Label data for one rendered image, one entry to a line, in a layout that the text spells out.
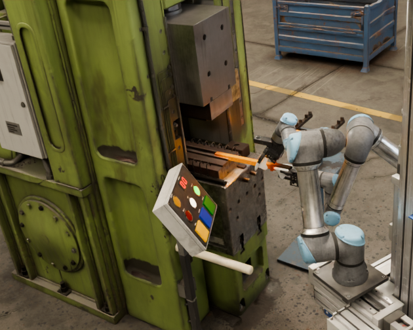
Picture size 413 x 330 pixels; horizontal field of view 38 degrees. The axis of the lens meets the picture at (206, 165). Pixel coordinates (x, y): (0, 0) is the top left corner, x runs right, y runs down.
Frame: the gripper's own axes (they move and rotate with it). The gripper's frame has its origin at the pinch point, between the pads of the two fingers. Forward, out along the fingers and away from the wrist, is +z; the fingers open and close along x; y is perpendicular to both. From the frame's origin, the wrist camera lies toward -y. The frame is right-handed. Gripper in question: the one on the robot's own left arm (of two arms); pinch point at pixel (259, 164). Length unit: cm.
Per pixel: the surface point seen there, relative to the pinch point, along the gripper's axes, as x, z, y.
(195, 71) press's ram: -17, -38, -44
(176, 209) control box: -70, -14, -7
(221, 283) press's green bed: -15, 79, 17
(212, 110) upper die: -10.4, -19.1, -31.3
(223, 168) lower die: -7.5, 11.2, -14.4
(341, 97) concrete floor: 294, 127, -23
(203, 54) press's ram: -12, -45, -46
